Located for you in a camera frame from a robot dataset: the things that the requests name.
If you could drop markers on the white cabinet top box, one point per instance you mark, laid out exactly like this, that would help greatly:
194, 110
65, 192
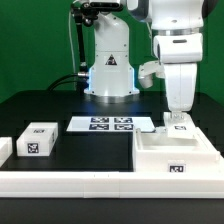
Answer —
38, 139

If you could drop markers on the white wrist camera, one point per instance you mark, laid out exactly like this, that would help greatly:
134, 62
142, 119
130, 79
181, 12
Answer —
147, 71

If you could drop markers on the white marker base sheet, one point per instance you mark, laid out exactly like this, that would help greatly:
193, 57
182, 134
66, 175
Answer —
109, 124

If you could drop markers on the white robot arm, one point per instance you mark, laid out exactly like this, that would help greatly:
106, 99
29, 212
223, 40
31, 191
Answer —
111, 76

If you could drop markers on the white cabinet body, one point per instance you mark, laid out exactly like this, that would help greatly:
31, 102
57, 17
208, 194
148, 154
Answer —
156, 152

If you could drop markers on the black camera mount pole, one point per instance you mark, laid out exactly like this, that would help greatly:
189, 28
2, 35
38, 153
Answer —
81, 36

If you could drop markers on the white U-shaped fence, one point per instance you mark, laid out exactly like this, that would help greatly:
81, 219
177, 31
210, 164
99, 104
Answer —
112, 184

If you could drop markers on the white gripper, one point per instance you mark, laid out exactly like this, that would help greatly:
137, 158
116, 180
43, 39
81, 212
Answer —
178, 56

